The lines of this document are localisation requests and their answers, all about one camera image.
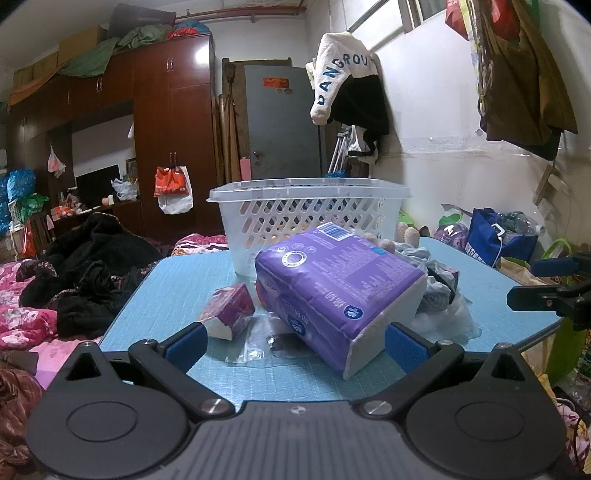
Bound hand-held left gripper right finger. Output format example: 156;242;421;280
361;322;537;419

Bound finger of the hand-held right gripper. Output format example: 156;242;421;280
506;281;591;331
530;255;591;278

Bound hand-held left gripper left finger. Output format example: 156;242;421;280
64;322;235;420

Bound small purple tissue packet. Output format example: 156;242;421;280
198;283;256;341

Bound large purple tissue pack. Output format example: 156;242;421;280
254;222;428;381

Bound white plastic lattice basket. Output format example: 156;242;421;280
206;178;413;278

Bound beige paper bag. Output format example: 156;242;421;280
498;256;542;288

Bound clear plastic bottles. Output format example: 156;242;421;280
495;211;546;237

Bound blue shopping bag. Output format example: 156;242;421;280
466;207;541;269

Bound clear plastic bag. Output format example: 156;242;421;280
226;315;324;366

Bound purple plastic bag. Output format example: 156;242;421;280
433;223;470;246

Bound heap of black clothes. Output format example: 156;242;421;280
16;213;163;340

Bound orange and white plastic bag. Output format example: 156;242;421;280
153;165;194;216

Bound pink floral blanket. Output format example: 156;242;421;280
0;232;228;389

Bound brown hanging bag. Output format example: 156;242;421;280
478;0;579;161

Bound black monitor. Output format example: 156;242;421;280
75;164;122;209

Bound brown shiny jacket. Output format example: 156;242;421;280
0;361;45;480

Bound green and white bag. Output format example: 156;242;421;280
20;193;50;223

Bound wooden boards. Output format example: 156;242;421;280
216;57;251;186

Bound brown wooden wardrobe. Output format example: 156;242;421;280
6;34;228;241

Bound pink and white plastic bag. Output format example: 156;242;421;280
47;145;66;179

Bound grey metal door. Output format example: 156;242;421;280
243;65;327;182

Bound black hanging garment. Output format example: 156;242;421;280
331;73;391;165

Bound red hanging bag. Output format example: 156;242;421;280
444;0;482;41

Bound white lettered sweatshirt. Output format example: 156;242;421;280
305;32;380;126

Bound green cloth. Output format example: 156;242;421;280
59;25;175;78

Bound cardboard box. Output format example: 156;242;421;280
11;52;59;89
57;25;110;66

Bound dark suitcase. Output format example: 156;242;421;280
108;3;177;41

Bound red ceiling pipe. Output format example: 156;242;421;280
209;4;308;22

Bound wooden wall bracket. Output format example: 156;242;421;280
532;163;570;207

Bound metal folding frame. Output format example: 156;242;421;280
327;124;366;175

